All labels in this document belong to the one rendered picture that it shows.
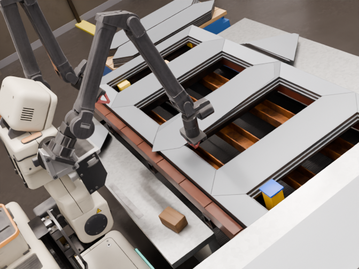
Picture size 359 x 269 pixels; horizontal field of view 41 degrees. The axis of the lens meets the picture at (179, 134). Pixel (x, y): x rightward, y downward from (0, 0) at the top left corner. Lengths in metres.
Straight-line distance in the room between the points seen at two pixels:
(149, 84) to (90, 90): 0.91
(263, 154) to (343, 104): 0.39
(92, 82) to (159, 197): 0.68
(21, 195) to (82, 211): 1.78
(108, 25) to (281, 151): 0.78
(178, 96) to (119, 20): 0.36
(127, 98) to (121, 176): 0.42
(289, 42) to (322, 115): 0.73
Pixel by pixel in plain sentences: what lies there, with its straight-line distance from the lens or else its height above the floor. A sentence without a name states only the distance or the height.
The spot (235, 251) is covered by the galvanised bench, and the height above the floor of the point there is 1.05.
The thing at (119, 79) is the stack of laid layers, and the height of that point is 0.83.
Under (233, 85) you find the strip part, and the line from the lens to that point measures 2.25.
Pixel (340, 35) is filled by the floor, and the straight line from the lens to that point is 4.16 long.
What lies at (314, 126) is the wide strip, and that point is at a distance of 1.92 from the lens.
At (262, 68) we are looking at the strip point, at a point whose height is 0.85.
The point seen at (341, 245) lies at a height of 1.07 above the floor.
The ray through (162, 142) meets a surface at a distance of 2.05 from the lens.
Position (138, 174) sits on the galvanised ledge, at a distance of 2.23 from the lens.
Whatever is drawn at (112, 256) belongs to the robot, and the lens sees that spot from 2.51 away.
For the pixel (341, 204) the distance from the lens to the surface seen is 1.33.
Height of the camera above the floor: 2.08
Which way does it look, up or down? 36 degrees down
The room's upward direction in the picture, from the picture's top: 21 degrees counter-clockwise
